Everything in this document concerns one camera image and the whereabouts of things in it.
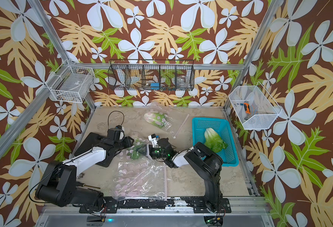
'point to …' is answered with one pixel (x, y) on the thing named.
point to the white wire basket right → (255, 109)
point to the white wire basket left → (71, 83)
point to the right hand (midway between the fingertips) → (137, 152)
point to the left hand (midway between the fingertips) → (133, 139)
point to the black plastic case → (91, 140)
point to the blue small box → (155, 86)
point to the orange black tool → (247, 108)
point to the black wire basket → (152, 74)
